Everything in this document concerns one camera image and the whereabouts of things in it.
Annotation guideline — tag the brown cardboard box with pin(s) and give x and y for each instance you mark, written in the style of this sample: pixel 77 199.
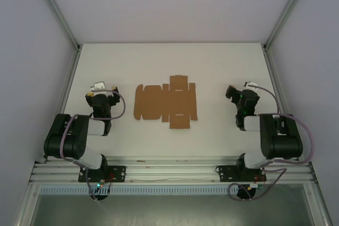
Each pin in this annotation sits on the brown cardboard box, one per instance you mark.
pixel 169 101

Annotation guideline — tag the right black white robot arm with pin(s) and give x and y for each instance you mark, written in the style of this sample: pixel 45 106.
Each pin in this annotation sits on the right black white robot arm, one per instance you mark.
pixel 280 141

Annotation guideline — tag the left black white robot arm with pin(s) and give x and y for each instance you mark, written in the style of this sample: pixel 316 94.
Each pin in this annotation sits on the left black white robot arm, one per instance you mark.
pixel 69 141

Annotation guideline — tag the small circuit board with LED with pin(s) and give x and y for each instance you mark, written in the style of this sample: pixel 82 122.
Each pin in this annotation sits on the small circuit board with LED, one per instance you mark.
pixel 100 183
pixel 258 185

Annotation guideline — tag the grey metal sheet panel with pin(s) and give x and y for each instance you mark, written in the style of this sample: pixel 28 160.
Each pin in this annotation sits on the grey metal sheet panel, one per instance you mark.
pixel 169 210

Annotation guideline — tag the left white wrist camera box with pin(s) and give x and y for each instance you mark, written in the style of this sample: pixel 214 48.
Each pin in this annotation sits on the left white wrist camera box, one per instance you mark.
pixel 97 86

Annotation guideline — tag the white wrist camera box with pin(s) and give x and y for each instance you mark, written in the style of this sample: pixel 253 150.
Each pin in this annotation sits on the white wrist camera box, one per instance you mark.
pixel 97 86
pixel 251 84

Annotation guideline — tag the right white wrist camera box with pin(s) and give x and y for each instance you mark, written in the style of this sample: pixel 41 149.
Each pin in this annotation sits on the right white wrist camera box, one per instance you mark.
pixel 251 84

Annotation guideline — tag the aluminium table side rail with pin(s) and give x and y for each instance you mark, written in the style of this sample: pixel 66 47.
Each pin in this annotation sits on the aluminium table side rail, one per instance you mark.
pixel 272 77
pixel 69 83

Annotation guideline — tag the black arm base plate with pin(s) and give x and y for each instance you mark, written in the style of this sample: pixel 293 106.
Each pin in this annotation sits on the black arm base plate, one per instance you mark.
pixel 225 173
pixel 117 173

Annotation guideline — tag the aluminium mounting rail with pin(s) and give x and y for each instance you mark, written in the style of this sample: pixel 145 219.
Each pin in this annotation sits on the aluminium mounting rail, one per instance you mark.
pixel 172 170

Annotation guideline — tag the aluminium frame post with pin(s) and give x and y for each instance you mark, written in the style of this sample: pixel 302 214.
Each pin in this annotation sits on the aluminium frame post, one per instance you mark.
pixel 287 9
pixel 57 9

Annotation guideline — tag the aluminium lower frame leg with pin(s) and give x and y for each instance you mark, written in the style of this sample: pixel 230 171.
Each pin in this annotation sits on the aluminium lower frame leg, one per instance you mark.
pixel 321 204
pixel 25 204

